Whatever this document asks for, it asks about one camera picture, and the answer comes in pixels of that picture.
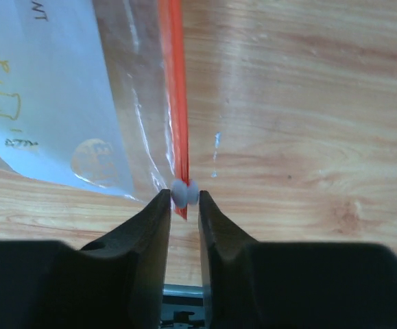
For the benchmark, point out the clear zip top bag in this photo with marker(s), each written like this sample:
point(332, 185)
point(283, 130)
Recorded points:
point(93, 96)

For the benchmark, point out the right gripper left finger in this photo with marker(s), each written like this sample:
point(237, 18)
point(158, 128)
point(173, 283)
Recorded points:
point(115, 281)

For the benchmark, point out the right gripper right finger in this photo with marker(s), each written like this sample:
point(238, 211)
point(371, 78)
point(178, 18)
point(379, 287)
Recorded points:
point(256, 284)

